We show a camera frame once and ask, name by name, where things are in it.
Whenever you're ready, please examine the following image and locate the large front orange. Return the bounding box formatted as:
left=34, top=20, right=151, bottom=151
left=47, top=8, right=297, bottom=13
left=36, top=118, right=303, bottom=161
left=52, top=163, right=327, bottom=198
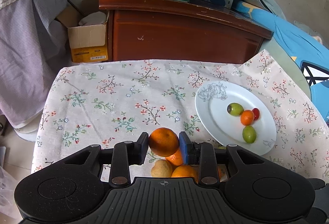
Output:
left=171, top=165, right=198, bottom=183

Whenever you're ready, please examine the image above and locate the small green jujube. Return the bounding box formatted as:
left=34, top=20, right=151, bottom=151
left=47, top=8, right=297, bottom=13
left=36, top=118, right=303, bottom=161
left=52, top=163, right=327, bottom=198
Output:
left=226, top=103, right=244, bottom=116

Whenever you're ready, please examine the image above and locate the small orange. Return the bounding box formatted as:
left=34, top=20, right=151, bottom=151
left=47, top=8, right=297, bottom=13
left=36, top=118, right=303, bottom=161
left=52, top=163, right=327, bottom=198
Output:
left=240, top=110, right=255, bottom=126

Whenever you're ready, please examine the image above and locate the brown kiwi front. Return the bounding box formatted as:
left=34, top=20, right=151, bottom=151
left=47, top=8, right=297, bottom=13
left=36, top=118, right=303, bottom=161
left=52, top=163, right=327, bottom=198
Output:
left=151, top=159, right=173, bottom=178

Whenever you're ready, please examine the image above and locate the white floral plate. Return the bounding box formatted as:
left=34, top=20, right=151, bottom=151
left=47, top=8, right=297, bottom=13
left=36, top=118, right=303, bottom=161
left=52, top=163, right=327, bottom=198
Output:
left=195, top=81, right=277, bottom=155

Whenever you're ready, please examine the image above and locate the floral tablecloth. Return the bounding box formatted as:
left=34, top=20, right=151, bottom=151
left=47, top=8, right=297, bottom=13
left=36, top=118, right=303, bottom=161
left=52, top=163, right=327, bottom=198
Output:
left=31, top=51, right=328, bottom=181

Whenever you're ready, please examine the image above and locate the green sofa cushion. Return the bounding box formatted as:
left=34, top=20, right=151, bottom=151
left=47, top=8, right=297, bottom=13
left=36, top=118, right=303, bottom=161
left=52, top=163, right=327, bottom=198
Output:
left=259, top=38, right=311, bottom=99

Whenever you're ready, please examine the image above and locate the brown wooden nightstand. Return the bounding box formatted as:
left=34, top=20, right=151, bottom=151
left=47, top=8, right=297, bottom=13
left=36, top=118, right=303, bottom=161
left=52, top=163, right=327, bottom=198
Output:
left=99, top=0, right=273, bottom=64

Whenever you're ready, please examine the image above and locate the small cardboard box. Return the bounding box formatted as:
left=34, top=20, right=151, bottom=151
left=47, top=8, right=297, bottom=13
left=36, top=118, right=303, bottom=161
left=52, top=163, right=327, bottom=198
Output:
left=57, top=0, right=109, bottom=63

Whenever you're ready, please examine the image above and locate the checkered purple bedsheet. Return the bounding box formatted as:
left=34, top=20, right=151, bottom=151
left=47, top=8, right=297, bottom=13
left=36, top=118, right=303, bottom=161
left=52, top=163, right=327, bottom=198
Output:
left=1, top=0, right=67, bottom=141

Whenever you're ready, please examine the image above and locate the blue shark plush pillow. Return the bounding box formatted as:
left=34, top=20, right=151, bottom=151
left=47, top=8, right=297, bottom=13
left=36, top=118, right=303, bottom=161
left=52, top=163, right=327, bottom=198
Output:
left=234, top=1, right=328, bottom=122

